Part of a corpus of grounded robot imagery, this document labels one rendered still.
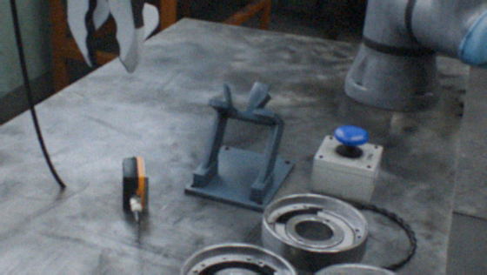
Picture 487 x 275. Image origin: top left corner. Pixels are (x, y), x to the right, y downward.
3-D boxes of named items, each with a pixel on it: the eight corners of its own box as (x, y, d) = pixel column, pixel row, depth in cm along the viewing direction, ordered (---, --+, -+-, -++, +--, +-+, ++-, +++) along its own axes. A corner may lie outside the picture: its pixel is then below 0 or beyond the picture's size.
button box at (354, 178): (369, 204, 79) (375, 168, 77) (310, 191, 81) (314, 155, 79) (379, 175, 86) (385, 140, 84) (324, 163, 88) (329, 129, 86)
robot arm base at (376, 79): (353, 72, 121) (361, 18, 117) (442, 86, 116) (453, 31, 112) (336, 101, 108) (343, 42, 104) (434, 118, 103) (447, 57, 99)
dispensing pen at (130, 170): (123, 219, 66) (120, 144, 81) (124, 255, 68) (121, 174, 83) (146, 218, 66) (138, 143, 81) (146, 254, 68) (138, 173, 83)
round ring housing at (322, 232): (364, 294, 64) (370, 258, 62) (254, 277, 65) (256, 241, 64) (362, 233, 73) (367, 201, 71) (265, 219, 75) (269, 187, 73)
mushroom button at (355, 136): (360, 177, 79) (366, 139, 77) (327, 170, 81) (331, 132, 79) (366, 163, 83) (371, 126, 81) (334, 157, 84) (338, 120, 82)
